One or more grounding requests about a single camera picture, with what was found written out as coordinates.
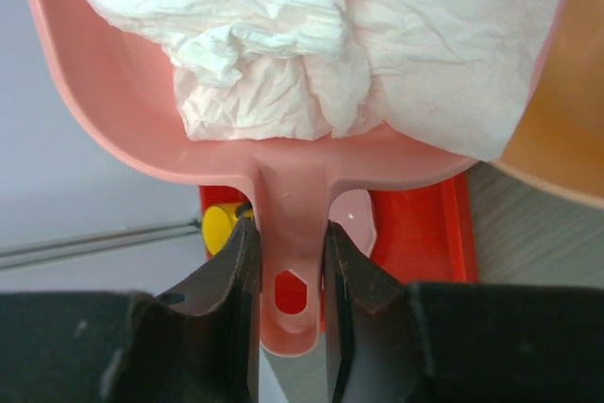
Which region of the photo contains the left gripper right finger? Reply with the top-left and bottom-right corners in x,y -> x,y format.
323,223 -> 436,402

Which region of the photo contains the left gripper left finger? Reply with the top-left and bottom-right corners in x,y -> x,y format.
101,218 -> 261,402

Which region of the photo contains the orange plastic bucket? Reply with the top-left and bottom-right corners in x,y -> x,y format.
494,0 -> 603,208

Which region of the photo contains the pink dustpan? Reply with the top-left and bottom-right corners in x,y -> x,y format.
11,0 -> 584,358

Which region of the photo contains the white paper scrap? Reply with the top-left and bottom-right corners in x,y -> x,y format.
86,0 -> 562,161

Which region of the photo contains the yellow mug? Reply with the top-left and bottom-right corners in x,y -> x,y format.
201,202 -> 254,256

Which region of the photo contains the red plastic tray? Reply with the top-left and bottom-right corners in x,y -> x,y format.
199,173 -> 478,315

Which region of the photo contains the pink dotted plate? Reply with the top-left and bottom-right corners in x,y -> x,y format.
328,190 -> 378,258

